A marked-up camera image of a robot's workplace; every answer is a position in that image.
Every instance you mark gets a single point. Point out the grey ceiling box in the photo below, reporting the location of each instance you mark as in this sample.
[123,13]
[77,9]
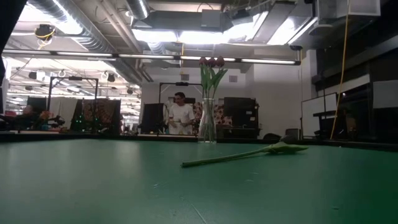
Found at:
[211,19]

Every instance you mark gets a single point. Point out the silver spiral air duct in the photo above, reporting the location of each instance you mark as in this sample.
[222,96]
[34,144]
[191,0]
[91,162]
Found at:
[90,40]

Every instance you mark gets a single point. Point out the black cabinet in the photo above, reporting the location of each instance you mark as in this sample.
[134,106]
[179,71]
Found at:
[241,112]

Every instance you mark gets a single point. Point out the floral cloth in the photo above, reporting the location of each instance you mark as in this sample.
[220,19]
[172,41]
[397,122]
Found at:
[220,116]

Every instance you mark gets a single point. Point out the grey bin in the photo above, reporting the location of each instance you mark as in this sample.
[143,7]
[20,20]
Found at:
[292,132]

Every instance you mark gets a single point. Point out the whiteboard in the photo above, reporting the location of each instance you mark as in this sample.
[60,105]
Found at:
[317,107]

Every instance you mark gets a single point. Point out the black panel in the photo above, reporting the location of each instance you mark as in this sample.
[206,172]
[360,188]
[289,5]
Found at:
[152,118]

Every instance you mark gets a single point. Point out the black artificial tulip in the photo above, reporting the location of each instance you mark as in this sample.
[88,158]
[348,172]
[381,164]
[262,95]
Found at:
[280,148]

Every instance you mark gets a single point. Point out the tall clear glass vase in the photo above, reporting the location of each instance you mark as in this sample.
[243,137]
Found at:
[207,130]

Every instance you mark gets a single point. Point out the green table mat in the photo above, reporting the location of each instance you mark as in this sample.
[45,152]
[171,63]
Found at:
[199,193]

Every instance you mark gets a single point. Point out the flower bouquet in vase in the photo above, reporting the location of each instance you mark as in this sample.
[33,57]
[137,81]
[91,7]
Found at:
[45,115]

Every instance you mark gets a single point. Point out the dark red artificial tulip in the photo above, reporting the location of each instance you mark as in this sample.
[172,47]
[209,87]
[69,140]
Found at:
[220,61]
[211,62]
[203,61]

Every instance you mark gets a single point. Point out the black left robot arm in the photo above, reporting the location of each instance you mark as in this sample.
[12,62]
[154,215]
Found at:
[7,25]

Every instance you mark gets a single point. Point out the black table frame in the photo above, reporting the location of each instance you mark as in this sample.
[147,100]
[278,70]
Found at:
[62,137]

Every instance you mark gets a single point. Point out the patterned hanging cloth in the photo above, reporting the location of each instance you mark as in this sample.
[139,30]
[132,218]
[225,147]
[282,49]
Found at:
[104,113]

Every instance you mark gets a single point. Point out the person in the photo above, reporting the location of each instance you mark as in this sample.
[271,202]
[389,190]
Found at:
[181,115]
[28,112]

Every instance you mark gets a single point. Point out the black overhead rig frame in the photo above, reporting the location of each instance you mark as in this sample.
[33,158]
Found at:
[73,78]
[182,83]

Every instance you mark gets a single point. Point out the long LED light bar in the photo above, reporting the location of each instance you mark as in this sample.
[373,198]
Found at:
[146,56]

